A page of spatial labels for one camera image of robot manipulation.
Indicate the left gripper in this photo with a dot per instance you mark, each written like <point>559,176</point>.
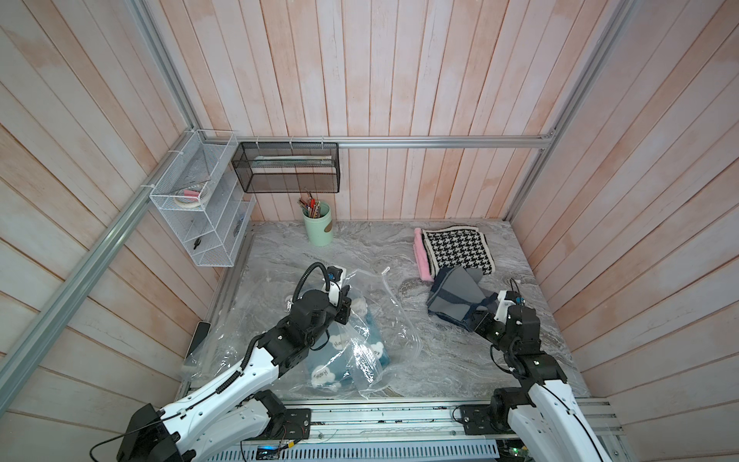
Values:
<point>344,306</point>

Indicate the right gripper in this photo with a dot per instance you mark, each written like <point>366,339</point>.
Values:
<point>480,324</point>

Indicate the teal blanket with white clouds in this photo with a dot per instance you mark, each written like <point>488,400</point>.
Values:
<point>352,355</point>

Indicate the dark blue blanket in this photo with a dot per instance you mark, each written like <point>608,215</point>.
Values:
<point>456,297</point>

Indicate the black white houndstooth knit blanket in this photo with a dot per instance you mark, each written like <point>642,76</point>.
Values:
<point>457,246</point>

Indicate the pink fleece blanket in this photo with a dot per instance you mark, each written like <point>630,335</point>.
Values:
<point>421,257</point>

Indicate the clear plastic vacuum bag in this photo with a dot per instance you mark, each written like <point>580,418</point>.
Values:
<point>262,304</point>

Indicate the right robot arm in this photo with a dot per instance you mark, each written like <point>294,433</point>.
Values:
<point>542,410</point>

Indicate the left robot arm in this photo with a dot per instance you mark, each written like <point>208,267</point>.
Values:
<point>236,404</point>

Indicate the mint green pencil cup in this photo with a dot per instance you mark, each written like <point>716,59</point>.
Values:
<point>320,231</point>

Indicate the coloured pencils in cup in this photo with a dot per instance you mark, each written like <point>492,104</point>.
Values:
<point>311,207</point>

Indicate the tape roll on shelf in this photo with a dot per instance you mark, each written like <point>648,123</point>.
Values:
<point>191,199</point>

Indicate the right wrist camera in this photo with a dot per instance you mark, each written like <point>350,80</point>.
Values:
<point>506,299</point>

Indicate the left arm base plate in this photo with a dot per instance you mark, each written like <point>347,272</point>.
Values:
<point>291,425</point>

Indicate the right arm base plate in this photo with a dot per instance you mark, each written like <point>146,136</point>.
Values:
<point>478,419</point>

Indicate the black mesh wall basket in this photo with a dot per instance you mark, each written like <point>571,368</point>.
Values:
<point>288,167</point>

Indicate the white wire mesh shelf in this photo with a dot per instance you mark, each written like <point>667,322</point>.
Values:
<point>202,159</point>

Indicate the aluminium frame rail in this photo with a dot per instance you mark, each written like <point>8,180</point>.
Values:
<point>403,142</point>

